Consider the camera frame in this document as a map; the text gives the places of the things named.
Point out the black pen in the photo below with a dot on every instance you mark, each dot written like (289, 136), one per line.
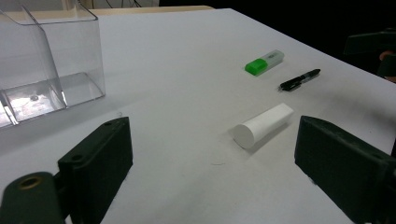
(292, 83)

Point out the green highlighter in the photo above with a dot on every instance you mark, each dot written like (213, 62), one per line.
(257, 66)

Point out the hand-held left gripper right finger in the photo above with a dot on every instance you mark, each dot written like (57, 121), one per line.
(342, 168)

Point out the white eraser block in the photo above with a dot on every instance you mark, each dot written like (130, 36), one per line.
(261, 124)

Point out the clear plastic organizer box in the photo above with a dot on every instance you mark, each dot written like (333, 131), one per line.
(71, 62)

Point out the light wooden table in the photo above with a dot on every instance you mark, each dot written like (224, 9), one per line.
(149, 10)

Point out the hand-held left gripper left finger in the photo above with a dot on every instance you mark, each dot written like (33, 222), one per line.
(99, 161)

